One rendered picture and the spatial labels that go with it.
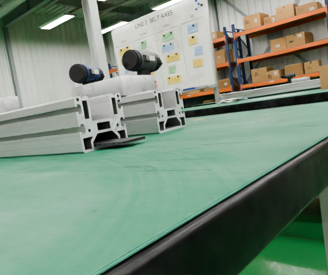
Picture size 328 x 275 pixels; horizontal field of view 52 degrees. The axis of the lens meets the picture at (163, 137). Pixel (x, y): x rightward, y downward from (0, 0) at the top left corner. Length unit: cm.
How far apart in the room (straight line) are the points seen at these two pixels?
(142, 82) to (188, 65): 312
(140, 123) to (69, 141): 19
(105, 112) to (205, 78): 318
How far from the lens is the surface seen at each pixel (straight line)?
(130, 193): 21
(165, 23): 407
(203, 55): 373
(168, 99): 71
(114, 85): 70
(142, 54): 95
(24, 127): 63
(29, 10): 1226
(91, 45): 960
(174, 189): 20
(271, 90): 398
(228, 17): 1250
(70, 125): 52
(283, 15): 1055
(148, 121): 66
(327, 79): 241
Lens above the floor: 83
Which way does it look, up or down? 5 degrees down
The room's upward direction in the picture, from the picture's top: 9 degrees counter-clockwise
